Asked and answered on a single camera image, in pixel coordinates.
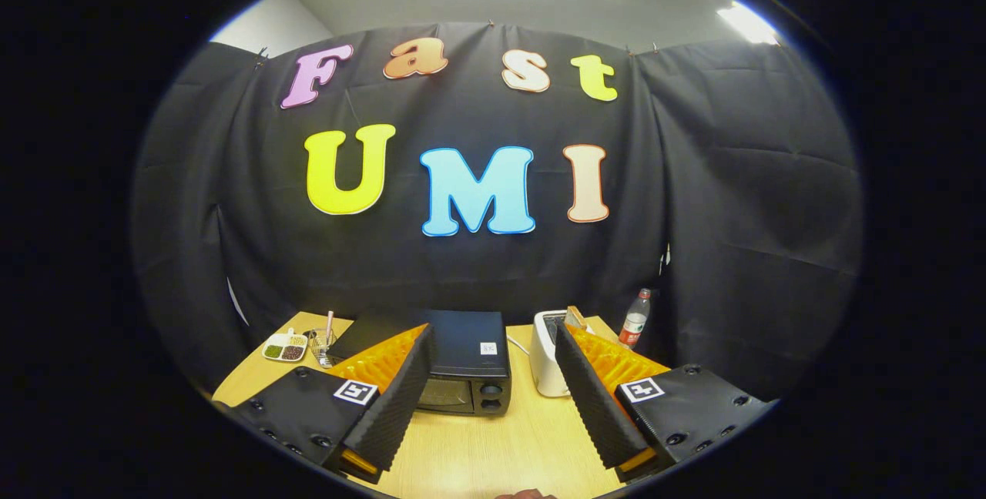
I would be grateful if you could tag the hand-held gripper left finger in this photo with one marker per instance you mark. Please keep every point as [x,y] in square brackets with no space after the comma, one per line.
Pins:
[397,399]

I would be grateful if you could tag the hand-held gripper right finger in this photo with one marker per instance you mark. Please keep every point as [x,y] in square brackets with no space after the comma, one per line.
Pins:
[593,399]

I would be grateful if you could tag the black toaster oven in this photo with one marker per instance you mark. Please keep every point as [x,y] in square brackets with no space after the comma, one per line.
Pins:
[470,337]

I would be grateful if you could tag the white pop-up toaster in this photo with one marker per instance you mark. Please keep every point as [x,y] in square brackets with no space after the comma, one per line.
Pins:
[545,360]

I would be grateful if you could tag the brown bread slice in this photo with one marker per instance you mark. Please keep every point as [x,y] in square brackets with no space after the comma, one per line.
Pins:
[574,318]

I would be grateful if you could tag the red label water bottle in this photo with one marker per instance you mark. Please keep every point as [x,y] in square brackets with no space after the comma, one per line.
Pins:
[633,326]

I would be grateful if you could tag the pink straw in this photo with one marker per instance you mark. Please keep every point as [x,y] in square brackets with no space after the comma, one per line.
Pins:
[329,323]

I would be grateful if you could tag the white divided bean dish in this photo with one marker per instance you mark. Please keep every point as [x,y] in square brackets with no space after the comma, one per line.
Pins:
[283,348]

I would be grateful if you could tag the ceiling light panel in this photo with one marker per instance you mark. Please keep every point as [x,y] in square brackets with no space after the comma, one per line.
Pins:
[747,21]

